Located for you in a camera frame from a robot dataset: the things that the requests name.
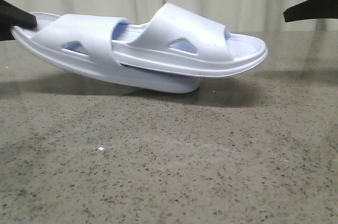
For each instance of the light blue slipper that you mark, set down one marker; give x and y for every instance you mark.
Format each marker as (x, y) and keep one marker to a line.
(82, 44)
(178, 41)

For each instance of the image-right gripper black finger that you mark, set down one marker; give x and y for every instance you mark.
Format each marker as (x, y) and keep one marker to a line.
(311, 9)

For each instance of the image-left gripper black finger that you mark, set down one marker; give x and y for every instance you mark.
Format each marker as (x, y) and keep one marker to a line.
(12, 15)
(5, 31)

